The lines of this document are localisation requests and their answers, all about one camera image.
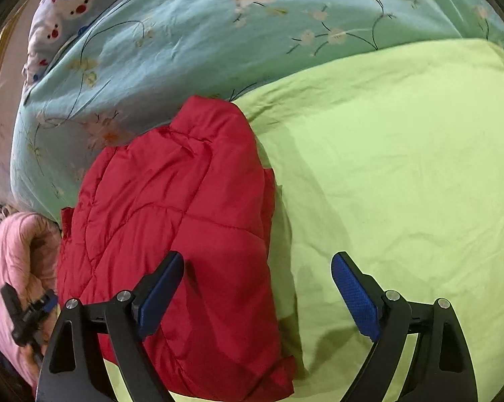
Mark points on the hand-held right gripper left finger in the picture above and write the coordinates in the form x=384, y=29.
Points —
x=162, y=297

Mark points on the red quilted jacket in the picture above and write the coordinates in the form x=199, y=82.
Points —
x=172, y=201

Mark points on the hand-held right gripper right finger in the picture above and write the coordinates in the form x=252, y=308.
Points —
x=354, y=293

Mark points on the light green bed sheet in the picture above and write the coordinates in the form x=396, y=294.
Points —
x=394, y=167

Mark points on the pink quilt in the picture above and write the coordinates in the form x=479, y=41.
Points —
x=13, y=251

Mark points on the bear print pillow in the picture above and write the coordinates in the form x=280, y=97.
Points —
x=72, y=12

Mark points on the blue floral quilt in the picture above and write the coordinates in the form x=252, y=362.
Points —
x=193, y=50

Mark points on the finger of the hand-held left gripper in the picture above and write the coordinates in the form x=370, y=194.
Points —
x=49, y=302
x=17, y=314

